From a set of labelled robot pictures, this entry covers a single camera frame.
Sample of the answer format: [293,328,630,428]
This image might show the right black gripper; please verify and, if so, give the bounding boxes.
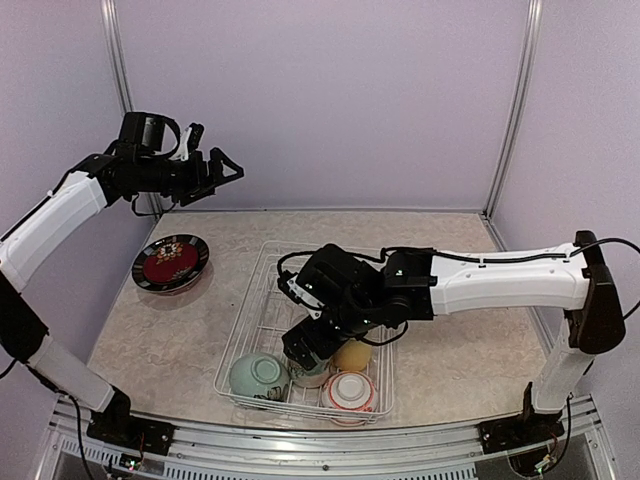
[281,300,379,371]

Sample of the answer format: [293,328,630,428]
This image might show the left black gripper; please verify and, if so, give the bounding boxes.
[136,146,243,206]

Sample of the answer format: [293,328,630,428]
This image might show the yellow cup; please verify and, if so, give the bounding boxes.
[332,340,373,371]

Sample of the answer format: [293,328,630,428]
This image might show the teal floral mug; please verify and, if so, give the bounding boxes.
[288,360,331,388]

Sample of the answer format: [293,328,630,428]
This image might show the black plate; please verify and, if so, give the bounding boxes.
[131,234,210,292]

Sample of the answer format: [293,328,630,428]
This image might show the dark red oval dish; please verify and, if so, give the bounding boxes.
[143,242,198,284]

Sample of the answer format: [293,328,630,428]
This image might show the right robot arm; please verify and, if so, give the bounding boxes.
[277,230,627,444]

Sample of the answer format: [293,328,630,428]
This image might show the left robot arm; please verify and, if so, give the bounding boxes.
[1,111,245,445]

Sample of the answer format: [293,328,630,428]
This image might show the white red rimmed bowl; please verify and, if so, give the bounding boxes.
[320,371,379,412]

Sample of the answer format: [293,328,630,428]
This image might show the light green flower bowl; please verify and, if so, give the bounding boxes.
[229,352,290,402]

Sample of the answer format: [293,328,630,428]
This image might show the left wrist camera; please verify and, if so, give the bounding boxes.
[172,123,205,161]

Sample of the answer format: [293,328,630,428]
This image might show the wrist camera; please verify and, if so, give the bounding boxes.
[172,123,205,161]
[284,274,324,319]

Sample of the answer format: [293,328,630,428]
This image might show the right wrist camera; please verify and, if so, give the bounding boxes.
[284,274,324,319]

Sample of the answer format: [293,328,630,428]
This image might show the white wire dish rack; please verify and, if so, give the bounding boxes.
[212,240,396,417]

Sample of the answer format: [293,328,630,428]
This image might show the left aluminium corner post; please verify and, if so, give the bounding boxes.
[98,0,161,216]

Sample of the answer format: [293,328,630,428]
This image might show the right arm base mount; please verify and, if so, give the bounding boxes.
[477,382,565,454]

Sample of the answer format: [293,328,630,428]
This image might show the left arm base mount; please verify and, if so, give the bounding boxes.
[87,410,176,456]

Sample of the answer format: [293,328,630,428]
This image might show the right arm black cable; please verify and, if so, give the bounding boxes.
[569,238,640,321]

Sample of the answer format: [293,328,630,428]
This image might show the aluminium front frame rail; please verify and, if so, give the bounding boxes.
[29,394,616,480]

